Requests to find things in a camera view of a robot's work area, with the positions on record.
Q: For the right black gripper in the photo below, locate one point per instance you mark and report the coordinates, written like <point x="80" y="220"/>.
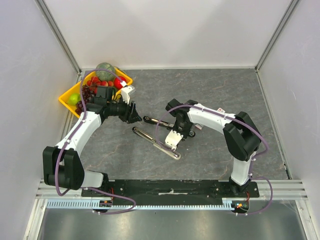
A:
<point x="185" y="130"/>

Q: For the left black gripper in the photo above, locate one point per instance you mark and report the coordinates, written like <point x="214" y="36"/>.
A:
<point x="134" y="116"/>

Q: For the white black stapler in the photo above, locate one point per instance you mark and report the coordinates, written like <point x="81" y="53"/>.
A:
<point x="173" y="154"/>

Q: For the red white staple box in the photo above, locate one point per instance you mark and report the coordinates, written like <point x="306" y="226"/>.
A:
<point x="221" y="110"/>

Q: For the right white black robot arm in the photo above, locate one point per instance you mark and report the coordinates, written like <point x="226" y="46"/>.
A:
<point x="240" y="133"/>

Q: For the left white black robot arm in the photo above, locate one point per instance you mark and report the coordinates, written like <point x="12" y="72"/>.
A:
<point x="62" y="166"/>

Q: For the red apple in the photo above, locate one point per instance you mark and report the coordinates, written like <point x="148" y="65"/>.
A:
<point x="119" y="82"/>

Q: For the green melon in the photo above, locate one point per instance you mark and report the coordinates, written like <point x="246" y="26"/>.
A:
<point x="107" y="71"/>

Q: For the purple grape bunch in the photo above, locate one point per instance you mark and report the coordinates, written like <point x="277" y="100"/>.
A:
<point x="87" y="93"/>

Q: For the red peach cluster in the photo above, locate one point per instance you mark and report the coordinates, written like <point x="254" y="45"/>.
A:
<point x="95" y="81"/>

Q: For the light green lime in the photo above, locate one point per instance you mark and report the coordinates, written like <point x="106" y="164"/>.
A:
<point x="73" y="99"/>

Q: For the yellow plastic tray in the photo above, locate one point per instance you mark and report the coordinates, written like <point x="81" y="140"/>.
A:
<point x="63" y="99"/>

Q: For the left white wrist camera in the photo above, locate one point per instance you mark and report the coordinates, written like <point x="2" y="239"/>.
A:
<point x="126" y="93"/>

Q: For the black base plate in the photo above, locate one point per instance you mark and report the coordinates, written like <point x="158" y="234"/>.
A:
<point x="179" y="192"/>

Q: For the slotted cable duct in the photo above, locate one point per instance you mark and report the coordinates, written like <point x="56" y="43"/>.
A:
<point x="226" y="205"/>

